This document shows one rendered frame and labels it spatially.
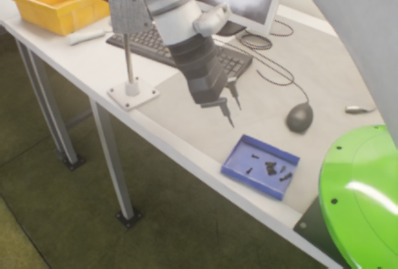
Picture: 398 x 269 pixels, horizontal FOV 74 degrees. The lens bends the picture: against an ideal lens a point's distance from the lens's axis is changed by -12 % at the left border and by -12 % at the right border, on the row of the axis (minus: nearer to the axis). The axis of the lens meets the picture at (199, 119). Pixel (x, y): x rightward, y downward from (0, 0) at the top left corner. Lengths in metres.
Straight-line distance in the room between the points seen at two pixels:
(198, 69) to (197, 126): 0.21
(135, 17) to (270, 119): 0.38
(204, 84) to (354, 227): 0.30
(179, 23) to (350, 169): 0.32
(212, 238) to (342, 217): 1.16
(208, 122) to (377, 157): 0.37
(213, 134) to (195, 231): 0.94
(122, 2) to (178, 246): 1.17
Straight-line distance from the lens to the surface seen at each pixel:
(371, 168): 0.44
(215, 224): 1.55
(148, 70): 0.83
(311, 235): 0.53
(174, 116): 0.68
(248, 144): 0.63
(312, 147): 0.67
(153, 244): 1.50
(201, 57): 0.46
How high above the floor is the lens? 1.37
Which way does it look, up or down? 43 degrees down
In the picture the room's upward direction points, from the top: 3 degrees clockwise
